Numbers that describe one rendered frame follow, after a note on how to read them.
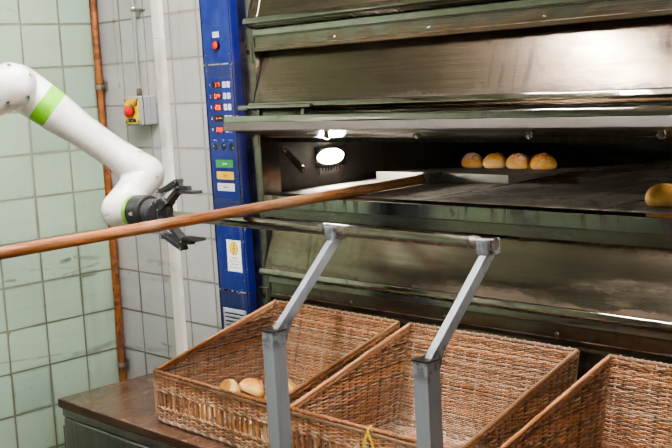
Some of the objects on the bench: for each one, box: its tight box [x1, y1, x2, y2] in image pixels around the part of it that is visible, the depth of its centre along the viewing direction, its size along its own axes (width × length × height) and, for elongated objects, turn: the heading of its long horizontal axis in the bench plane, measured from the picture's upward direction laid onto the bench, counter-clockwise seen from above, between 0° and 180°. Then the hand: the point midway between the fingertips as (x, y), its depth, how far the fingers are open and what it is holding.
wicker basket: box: [290, 322, 580, 448], centre depth 268 cm, size 49×56×28 cm
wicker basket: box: [153, 299, 400, 448], centre depth 311 cm, size 49×56×28 cm
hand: (196, 215), depth 285 cm, fingers open, 12 cm apart
